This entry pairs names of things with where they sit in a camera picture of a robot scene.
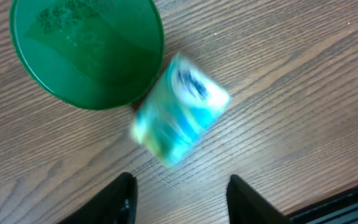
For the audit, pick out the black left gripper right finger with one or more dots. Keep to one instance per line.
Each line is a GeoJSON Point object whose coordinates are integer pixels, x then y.
{"type": "Point", "coordinates": [246, 206]}

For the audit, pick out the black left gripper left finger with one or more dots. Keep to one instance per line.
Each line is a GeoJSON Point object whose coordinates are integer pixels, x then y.
{"type": "Point", "coordinates": [114, 204]}

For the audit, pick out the teal tissue pack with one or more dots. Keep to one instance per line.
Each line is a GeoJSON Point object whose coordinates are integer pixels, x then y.
{"type": "Point", "coordinates": [182, 106]}

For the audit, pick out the green lid jar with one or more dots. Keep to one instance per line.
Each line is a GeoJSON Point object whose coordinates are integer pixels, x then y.
{"type": "Point", "coordinates": [92, 54]}

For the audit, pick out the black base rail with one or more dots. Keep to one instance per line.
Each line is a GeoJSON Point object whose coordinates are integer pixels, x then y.
{"type": "Point", "coordinates": [341, 208]}

